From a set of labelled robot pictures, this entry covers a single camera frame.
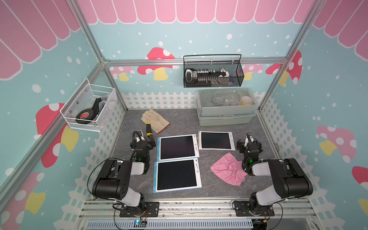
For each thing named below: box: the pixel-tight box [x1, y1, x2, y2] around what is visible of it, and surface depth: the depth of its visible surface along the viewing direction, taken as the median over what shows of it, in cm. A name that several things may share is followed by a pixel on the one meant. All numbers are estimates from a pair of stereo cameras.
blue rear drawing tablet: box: [156, 133, 200, 162], surface depth 99 cm
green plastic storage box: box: [196, 87, 258, 127], surface depth 103 cm
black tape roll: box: [75, 103, 100, 125], surface depth 70 cm
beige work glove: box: [140, 108, 171, 135], surface depth 114 cm
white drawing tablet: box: [198, 130, 236, 151], surface depth 106 cm
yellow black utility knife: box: [146, 120, 153, 137], surface depth 110 cm
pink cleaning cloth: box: [209, 152, 248, 186], surface depth 87 cm
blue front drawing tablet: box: [152, 157, 203, 194], surface depth 87 cm
